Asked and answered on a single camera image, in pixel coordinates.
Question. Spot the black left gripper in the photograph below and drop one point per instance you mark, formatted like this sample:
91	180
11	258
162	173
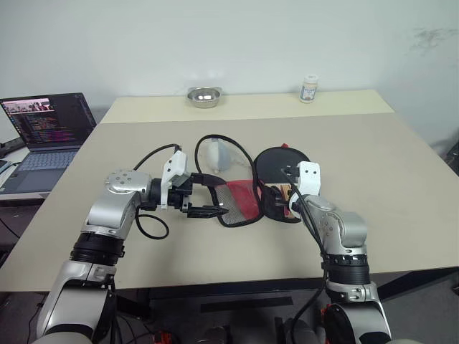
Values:
181	195

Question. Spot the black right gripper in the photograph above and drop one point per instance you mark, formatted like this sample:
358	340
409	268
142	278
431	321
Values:
283	202

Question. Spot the black red paddle case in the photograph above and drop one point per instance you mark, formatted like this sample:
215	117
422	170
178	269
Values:
247	195

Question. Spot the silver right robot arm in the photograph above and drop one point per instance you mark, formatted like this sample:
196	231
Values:
344	224

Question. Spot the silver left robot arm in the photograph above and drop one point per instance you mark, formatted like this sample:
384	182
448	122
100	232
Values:
107	209

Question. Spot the stainless steel bowl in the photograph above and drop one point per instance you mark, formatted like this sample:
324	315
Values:
203	96

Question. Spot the white plastic bottle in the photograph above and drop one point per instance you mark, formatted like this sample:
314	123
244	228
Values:
309	89

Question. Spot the dark rounded shape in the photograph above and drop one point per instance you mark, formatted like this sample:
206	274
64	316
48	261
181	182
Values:
214	336

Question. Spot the orange red small part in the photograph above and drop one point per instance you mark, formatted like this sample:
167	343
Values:
162	337

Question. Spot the grey open laptop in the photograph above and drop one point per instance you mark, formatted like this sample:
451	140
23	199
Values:
43	136

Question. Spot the dark object at room edge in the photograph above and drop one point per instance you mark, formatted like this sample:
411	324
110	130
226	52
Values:
452	154

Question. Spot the black device beside laptop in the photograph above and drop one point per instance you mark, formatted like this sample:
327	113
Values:
10	146

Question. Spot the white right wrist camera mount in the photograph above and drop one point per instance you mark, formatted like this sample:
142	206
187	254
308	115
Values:
310	177

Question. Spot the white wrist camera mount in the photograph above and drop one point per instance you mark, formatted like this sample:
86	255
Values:
310	177
175	163

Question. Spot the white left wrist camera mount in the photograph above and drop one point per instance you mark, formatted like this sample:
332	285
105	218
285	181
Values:
175	163

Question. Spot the black table frame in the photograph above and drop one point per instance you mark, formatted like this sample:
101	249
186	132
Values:
229	295

